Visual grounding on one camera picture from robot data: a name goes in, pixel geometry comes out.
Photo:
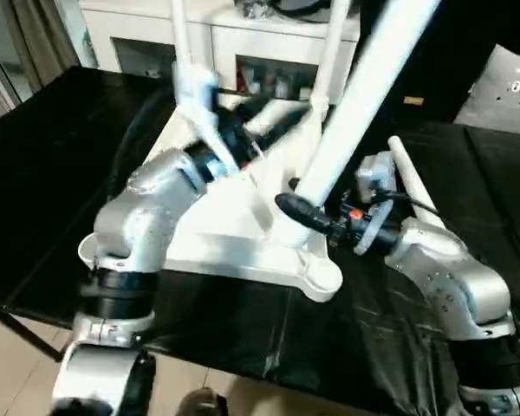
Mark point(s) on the white plastic table top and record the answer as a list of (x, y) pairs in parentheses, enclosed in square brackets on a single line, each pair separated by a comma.
[(225, 216)]

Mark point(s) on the white plastic table leg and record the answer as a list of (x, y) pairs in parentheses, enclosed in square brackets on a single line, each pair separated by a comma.
[(409, 173), (372, 86), (182, 26), (333, 43)]

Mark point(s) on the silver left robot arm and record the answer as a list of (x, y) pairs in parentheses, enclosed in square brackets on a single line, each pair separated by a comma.
[(134, 216)]

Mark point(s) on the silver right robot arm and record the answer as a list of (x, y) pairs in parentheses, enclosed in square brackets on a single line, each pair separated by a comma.
[(459, 286)]

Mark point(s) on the white glass-door cabinet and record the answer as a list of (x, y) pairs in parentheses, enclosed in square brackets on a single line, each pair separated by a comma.
[(225, 39)]

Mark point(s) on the dark grey round device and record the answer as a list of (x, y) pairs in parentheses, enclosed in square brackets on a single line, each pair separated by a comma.
[(299, 4)]

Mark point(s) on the black box with gold label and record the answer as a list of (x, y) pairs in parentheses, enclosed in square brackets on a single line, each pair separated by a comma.
[(437, 78)]

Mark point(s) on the grey cushion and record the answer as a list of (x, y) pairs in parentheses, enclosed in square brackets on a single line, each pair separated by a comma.
[(502, 108)]

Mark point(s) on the black work mat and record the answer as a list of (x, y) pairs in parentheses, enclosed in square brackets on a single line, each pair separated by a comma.
[(47, 173)]

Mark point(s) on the beige curtain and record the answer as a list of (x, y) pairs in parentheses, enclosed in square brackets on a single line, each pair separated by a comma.
[(39, 34)]

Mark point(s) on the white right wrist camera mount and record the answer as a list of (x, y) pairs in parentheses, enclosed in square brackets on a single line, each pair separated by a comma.
[(375, 173)]

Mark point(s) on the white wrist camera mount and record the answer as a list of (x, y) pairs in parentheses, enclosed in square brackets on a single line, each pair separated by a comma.
[(375, 173), (195, 91)]

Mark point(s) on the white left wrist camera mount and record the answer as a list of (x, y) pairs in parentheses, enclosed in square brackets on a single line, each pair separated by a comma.
[(195, 91)]

